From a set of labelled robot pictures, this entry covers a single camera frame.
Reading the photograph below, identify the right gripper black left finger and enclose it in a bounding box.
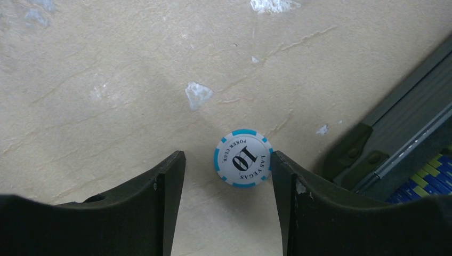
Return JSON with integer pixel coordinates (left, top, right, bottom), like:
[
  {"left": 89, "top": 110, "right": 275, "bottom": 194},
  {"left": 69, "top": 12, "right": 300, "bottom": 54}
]
[{"left": 1, "top": 151, "right": 186, "bottom": 255}]

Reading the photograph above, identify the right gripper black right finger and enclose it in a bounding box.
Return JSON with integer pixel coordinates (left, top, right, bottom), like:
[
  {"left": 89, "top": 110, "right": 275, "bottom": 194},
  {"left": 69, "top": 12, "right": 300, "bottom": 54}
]
[{"left": 271, "top": 151, "right": 451, "bottom": 255}]

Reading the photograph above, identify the white teal chip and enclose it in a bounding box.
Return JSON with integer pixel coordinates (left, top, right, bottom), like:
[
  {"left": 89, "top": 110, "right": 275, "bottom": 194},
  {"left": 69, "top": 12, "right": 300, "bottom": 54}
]
[{"left": 213, "top": 129, "right": 273, "bottom": 188}]

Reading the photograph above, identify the yellow blue chip stack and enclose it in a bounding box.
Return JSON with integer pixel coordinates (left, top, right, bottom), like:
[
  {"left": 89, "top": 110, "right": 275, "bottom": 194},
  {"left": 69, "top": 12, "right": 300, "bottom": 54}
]
[{"left": 386, "top": 146, "right": 451, "bottom": 204}]

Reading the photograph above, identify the black poker chip case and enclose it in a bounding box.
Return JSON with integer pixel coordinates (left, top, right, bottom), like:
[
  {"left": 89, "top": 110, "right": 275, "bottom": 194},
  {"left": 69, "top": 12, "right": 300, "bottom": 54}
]
[{"left": 320, "top": 38, "right": 451, "bottom": 201}]

